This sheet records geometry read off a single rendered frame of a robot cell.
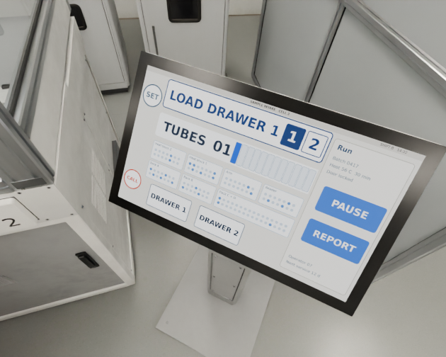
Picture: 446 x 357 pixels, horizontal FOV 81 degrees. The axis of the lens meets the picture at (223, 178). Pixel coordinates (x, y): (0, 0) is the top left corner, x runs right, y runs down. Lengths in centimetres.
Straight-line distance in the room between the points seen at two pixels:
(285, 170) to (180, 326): 111
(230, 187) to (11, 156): 43
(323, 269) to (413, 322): 132
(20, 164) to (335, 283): 64
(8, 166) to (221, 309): 110
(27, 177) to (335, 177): 61
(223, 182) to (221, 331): 104
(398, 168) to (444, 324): 149
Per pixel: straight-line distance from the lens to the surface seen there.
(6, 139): 62
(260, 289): 148
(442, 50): 110
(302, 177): 45
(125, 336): 151
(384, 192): 47
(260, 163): 45
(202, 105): 48
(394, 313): 176
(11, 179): 71
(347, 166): 45
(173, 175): 51
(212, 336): 142
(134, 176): 55
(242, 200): 47
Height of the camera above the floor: 145
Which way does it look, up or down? 54 degrees down
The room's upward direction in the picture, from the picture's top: 5 degrees clockwise
